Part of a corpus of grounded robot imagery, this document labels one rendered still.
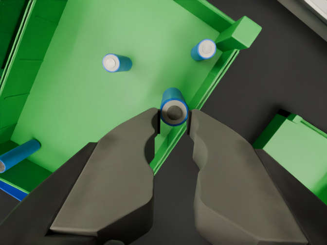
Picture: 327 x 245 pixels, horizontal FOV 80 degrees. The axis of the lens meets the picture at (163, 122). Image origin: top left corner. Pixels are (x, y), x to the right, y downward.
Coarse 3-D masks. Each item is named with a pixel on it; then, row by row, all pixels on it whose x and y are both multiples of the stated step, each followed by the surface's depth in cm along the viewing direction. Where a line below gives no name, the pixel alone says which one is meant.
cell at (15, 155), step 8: (24, 144) 27; (32, 144) 27; (8, 152) 24; (16, 152) 25; (24, 152) 26; (32, 152) 27; (0, 160) 22; (8, 160) 23; (16, 160) 24; (0, 168) 23; (8, 168) 23
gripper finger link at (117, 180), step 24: (144, 120) 10; (120, 144) 8; (144, 144) 8; (96, 168) 7; (120, 168) 7; (144, 168) 7; (72, 192) 6; (96, 192) 6; (120, 192) 6; (144, 192) 6; (72, 216) 5; (96, 216) 6; (120, 216) 6; (144, 216) 6; (120, 240) 6
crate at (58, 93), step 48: (48, 0) 21; (96, 0) 23; (144, 0) 23; (192, 0) 20; (48, 48) 25; (96, 48) 25; (144, 48) 25; (240, 48) 19; (0, 96) 22; (48, 96) 27; (96, 96) 27; (144, 96) 26; (192, 96) 26; (0, 144) 27; (48, 144) 29
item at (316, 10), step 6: (300, 0) 41; (306, 0) 39; (312, 0) 38; (318, 0) 38; (324, 0) 38; (306, 6) 42; (312, 6) 39; (318, 6) 39; (324, 6) 38; (318, 12) 39; (324, 12) 39; (324, 18) 40
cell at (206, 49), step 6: (204, 42) 19; (210, 42) 18; (192, 48) 24; (198, 48) 19; (204, 48) 18; (210, 48) 18; (216, 48) 19; (192, 54) 23; (198, 54) 19; (204, 54) 19; (210, 54) 19; (198, 60) 24
